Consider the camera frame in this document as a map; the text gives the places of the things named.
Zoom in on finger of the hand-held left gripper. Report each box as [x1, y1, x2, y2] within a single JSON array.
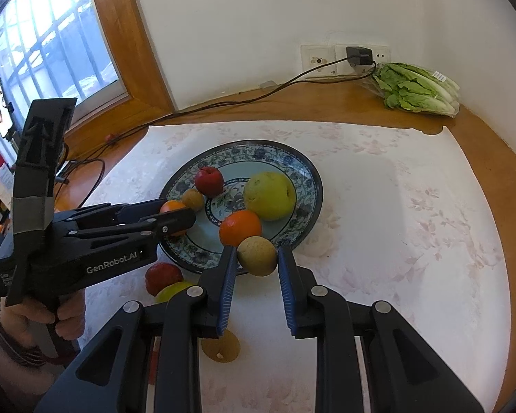
[[52, 199, 169, 229], [69, 208, 197, 251]]

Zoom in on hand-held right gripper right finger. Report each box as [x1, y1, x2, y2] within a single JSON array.
[[276, 244, 484, 413]]

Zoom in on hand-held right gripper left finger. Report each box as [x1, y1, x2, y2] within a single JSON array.
[[34, 246, 239, 413]]

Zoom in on orange mandarin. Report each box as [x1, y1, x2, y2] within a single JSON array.
[[219, 209, 263, 247], [160, 200, 194, 237]]

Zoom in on small brown kiwi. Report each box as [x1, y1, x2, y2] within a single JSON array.
[[237, 236, 279, 277], [181, 188, 206, 210]]

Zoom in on green apple with stem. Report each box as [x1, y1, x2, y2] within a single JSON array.
[[155, 281, 196, 304]]

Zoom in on small red apple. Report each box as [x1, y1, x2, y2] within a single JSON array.
[[145, 262, 185, 297], [195, 166, 225, 197]]

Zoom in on brown kiwi with white scar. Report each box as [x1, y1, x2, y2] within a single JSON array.
[[201, 329, 241, 363]]

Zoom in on pale yellow-green pear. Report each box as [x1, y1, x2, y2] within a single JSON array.
[[243, 171, 297, 221]]

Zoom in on blue patterned ceramic plate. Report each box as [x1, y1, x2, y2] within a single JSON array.
[[158, 140, 324, 275]]

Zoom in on person's left hand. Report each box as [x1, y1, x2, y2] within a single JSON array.
[[0, 289, 86, 346]]

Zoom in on white floral tablecloth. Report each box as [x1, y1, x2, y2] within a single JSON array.
[[75, 120, 512, 413]]

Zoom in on wooden framed window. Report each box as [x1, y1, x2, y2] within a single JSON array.
[[0, 0, 175, 147]]

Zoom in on bagged green leafy lettuce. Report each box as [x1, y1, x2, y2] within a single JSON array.
[[363, 63, 461, 118]]

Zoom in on black charger adapter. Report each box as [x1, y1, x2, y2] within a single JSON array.
[[346, 46, 375, 67]]

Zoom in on black looped cable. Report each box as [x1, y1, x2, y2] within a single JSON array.
[[54, 158, 106, 209]]

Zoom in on black charger cable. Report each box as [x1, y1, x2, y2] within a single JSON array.
[[64, 61, 377, 164]]

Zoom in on white coaxial wall outlet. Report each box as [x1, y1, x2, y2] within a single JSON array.
[[301, 44, 337, 79]]

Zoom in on white power wall socket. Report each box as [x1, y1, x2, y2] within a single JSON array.
[[335, 44, 390, 77]]

